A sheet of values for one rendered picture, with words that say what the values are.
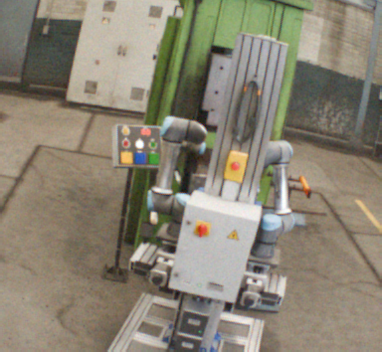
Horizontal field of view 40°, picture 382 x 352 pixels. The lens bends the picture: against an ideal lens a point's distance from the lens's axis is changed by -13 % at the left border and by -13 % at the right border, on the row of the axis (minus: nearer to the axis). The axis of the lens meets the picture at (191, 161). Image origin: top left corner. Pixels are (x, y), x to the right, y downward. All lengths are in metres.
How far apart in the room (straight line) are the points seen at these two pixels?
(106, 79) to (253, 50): 6.84
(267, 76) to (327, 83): 7.89
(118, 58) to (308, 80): 3.48
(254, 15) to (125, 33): 5.32
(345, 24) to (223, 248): 8.26
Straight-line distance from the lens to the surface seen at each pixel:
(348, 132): 10.91
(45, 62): 10.17
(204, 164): 4.16
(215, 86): 4.03
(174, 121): 3.16
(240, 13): 4.14
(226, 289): 2.79
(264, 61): 2.68
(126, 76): 9.38
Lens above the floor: 2.15
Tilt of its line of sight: 16 degrees down
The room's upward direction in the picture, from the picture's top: 12 degrees clockwise
